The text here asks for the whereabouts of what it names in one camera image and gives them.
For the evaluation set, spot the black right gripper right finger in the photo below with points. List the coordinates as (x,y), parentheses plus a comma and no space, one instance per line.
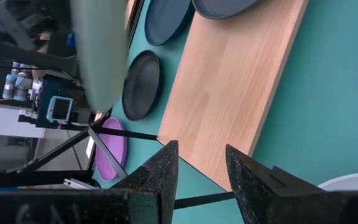
(259,193)

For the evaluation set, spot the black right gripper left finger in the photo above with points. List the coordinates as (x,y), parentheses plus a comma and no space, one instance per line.
(154,186)

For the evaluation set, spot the purple plate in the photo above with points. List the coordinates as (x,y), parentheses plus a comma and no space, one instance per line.
(114,152)

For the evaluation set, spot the white plate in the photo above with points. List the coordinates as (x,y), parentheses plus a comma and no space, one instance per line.
(353,182)

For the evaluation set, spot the black plate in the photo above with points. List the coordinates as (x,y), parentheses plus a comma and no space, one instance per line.
(141,87)

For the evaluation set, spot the pale green plate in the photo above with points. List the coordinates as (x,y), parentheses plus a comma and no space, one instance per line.
(101,53)

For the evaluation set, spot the dark blue plate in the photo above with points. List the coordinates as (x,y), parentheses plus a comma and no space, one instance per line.
(166,21)

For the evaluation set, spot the dark grey plate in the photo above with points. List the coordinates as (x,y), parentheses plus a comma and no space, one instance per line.
(222,7)

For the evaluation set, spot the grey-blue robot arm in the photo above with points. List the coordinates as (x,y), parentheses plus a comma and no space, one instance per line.
(19,84)

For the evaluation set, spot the wooden shelf board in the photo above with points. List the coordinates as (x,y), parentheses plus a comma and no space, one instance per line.
(228,93)

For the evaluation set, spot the silver aluminium extrusion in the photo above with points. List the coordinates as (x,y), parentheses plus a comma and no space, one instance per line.
(79,184)

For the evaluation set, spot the teach pendant with screen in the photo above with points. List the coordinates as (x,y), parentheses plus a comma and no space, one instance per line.
(59,109)

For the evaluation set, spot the dark blue control box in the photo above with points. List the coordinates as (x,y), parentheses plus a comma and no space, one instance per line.
(47,88)

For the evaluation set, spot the white table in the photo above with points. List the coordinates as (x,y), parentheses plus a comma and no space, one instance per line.
(8,121)

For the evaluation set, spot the black metal shelf frame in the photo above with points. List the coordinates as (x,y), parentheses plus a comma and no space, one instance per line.
(129,134)

